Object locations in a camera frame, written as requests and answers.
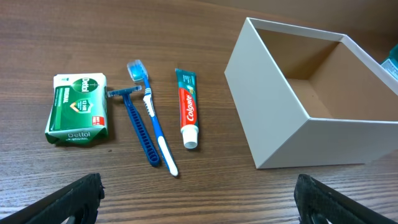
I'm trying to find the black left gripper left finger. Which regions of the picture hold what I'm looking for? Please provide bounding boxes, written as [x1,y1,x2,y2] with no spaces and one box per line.
[1,173,104,224]

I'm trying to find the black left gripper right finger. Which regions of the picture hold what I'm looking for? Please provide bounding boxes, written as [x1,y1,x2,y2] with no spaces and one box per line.
[294,174,397,224]

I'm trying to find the green Dettol soap bar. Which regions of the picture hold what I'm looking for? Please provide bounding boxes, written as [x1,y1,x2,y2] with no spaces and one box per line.
[45,73,109,144]

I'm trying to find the blue mouthwash bottle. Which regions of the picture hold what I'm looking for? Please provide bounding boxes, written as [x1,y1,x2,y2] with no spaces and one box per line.
[381,45,398,80]

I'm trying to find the blue disposable razor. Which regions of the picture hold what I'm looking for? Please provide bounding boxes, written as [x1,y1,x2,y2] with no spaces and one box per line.
[106,85,160,167]

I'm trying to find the white open cardboard box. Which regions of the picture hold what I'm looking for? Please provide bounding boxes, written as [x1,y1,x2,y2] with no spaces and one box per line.
[224,18,397,169]

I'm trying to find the blue white toothbrush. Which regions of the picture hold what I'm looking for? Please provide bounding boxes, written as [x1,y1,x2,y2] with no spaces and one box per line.
[127,60,179,177]

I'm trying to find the Colgate toothpaste tube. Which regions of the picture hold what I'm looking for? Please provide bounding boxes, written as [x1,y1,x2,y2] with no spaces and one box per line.
[175,68,199,149]

